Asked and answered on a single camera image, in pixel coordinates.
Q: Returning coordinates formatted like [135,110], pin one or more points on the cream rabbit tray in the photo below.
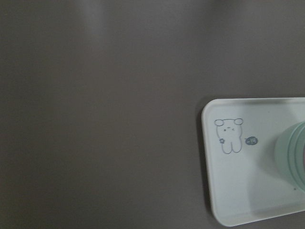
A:
[239,135]

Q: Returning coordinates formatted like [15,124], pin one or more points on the small pink bowl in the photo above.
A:
[303,165]

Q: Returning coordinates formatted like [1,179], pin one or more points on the lower green bowls stack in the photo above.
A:
[288,154]

